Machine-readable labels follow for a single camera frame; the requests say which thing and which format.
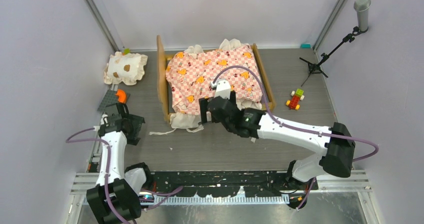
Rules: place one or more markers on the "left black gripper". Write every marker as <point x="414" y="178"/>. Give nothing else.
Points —
<point x="136" y="122"/>

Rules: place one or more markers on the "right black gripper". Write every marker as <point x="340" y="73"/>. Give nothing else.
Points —
<point x="203" y="102"/>

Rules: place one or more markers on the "wooden pet bed frame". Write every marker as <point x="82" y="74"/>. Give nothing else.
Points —
<point x="164" y="91"/>

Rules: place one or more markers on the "pink checkered duck mattress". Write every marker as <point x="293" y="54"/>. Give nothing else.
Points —
<point x="189" y="74"/>

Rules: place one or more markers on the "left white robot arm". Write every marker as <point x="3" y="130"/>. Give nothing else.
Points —
<point x="115" y="197"/>

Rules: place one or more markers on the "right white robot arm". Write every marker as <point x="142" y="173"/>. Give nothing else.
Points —
<point x="333" y="146"/>

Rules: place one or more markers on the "orange curved toy block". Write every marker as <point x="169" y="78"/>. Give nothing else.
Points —
<point x="122" y="96"/>

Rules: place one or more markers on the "grey building baseplate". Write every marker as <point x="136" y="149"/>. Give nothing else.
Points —
<point x="108" y="99"/>

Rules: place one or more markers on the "white ruffled pillow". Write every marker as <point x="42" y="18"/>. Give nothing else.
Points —
<point x="127" y="68"/>

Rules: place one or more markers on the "red toy block car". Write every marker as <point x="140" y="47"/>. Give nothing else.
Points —
<point x="296" y="97"/>

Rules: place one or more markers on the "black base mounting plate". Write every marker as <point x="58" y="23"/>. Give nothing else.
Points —
<point x="221" y="184"/>

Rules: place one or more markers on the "green small block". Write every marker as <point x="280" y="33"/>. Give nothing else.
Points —
<point x="126" y="51"/>

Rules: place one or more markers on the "black microphone stand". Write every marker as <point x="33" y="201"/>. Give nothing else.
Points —
<point x="315" y="68"/>

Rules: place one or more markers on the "teal small block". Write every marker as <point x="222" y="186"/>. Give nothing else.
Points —
<point x="305" y="46"/>

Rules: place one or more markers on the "grey microphone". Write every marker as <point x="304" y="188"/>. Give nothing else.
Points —
<point x="362" y="11"/>

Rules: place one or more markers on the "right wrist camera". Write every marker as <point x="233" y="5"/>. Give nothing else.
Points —
<point x="222" y="88"/>

